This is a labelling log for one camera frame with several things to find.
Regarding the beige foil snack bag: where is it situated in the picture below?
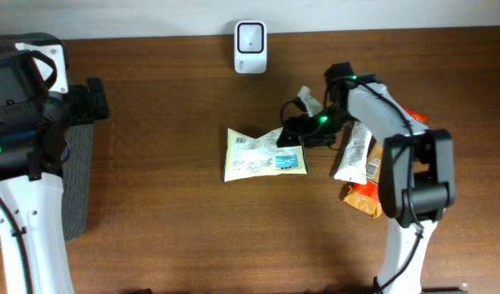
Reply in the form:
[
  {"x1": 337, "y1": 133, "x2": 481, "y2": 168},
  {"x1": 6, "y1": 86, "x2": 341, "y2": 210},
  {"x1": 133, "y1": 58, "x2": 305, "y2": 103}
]
[{"x1": 223, "y1": 127, "x2": 308, "y2": 182}]

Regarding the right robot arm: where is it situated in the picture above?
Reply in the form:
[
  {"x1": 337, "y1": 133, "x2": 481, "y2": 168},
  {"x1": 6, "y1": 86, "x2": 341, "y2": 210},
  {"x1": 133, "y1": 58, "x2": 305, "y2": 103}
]
[{"x1": 277, "y1": 62, "x2": 456, "y2": 293}]

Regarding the white tube pouch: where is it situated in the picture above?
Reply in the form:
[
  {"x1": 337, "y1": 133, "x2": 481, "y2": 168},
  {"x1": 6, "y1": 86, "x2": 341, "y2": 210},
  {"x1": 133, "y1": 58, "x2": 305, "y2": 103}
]
[{"x1": 333, "y1": 122, "x2": 372, "y2": 185}]

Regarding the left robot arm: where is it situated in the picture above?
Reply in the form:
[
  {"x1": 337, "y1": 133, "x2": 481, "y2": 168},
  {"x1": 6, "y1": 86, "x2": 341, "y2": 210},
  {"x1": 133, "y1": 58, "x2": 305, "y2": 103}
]
[{"x1": 0, "y1": 33, "x2": 109, "y2": 293}]

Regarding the orange spaghetti packet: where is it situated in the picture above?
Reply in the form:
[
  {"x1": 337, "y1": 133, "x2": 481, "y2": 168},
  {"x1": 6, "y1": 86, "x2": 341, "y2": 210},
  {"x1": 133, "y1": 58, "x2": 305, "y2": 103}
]
[{"x1": 342, "y1": 108, "x2": 430, "y2": 220}]

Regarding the grey plastic basket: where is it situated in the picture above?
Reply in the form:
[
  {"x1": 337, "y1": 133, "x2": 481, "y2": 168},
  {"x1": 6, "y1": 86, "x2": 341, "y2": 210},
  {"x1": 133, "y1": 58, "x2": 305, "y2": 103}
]
[{"x1": 0, "y1": 32, "x2": 96, "y2": 246}]

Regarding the white barcode scanner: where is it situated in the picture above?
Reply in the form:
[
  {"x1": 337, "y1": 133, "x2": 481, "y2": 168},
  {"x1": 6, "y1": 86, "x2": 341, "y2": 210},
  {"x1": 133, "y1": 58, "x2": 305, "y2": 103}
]
[{"x1": 234, "y1": 20, "x2": 268, "y2": 74}]

